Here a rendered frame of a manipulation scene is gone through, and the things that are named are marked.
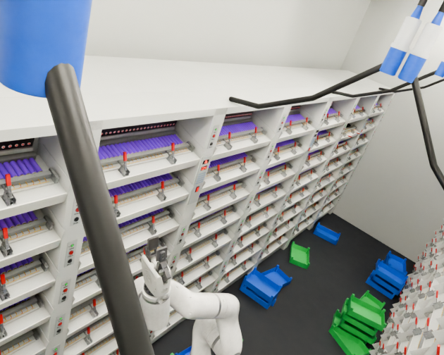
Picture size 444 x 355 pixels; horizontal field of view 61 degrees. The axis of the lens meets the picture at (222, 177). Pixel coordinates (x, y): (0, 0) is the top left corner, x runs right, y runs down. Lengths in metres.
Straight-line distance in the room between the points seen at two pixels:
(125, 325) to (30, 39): 0.22
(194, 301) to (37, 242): 0.58
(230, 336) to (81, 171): 1.29
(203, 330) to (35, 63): 1.41
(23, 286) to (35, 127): 0.65
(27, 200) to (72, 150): 1.02
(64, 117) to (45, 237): 1.20
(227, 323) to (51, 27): 1.33
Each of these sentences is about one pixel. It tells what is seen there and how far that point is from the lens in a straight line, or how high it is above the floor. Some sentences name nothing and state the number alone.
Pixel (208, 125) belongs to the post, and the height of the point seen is 1.72.
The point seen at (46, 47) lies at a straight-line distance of 0.30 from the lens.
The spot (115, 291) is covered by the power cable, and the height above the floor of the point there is 2.09.
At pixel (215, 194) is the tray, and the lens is 2.30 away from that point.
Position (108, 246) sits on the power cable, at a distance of 0.30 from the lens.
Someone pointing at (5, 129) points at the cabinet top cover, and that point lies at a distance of 1.14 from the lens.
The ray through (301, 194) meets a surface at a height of 0.78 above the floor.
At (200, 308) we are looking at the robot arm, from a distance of 1.33.
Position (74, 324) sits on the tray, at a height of 0.76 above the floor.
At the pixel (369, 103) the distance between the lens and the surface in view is 4.33.
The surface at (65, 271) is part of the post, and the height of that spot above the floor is 1.18.
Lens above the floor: 2.31
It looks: 26 degrees down
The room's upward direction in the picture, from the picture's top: 19 degrees clockwise
